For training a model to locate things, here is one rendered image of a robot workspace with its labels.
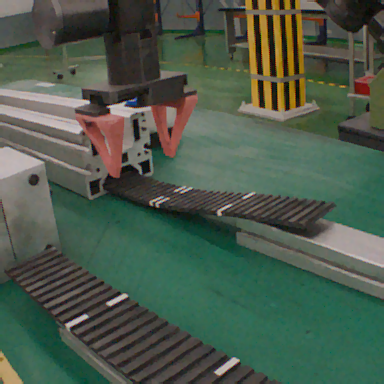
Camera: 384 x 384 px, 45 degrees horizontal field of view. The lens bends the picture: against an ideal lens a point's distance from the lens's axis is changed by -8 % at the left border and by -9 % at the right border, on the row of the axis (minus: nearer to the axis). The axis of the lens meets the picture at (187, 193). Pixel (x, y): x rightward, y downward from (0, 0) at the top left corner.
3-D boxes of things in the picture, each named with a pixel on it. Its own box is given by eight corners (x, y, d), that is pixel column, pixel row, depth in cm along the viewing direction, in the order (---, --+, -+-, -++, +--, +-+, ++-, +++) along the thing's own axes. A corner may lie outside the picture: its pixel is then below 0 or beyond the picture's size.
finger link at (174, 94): (118, 162, 57) (109, 84, 53) (165, 145, 61) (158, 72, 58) (155, 175, 52) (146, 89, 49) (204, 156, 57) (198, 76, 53)
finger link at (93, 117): (82, 176, 54) (70, 95, 50) (132, 157, 58) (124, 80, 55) (116, 191, 49) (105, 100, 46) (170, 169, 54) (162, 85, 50)
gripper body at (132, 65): (80, 104, 51) (73, 38, 48) (153, 84, 57) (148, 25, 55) (114, 110, 47) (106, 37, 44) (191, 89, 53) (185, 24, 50)
